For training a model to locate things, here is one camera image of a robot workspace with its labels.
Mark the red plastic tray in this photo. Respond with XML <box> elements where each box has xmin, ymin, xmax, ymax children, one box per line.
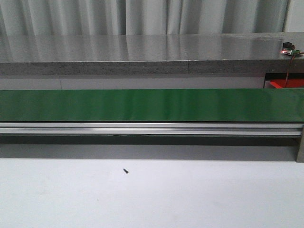
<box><xmin>270</xmin><ymin>79</ymin><xmax>304</xmax><ymax>88</ymax></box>

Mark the aluminium conveyor frame rail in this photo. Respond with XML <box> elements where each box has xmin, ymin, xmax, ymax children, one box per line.
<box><xmin>0</xmin><ymin>122</ymin><xmax>304</xmax><ymax>162</ymax></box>

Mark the grey curtain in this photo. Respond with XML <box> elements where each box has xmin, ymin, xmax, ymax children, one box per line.
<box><xmin>0</xmin><ymin>0</ymin><xmax>304</xmax><ymax>36</ymax></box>

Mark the green conveyor belt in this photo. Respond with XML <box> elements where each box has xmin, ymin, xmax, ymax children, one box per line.
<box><xmin>0</xmin><ymin>88</ymin><xmax>304</xmax><ymax>122</ymax></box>

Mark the grey stone counter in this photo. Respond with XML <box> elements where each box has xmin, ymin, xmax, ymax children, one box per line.
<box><xmin>0</xmin><ymin>32</ymin><xmax>304</xmax><ymax>76</ymax></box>

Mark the small green circuit board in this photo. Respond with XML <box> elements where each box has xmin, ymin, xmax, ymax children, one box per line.
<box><xmin>281</xmin><ymin>42</ymin><xmax>304</xmax><ymax>56</ymax></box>

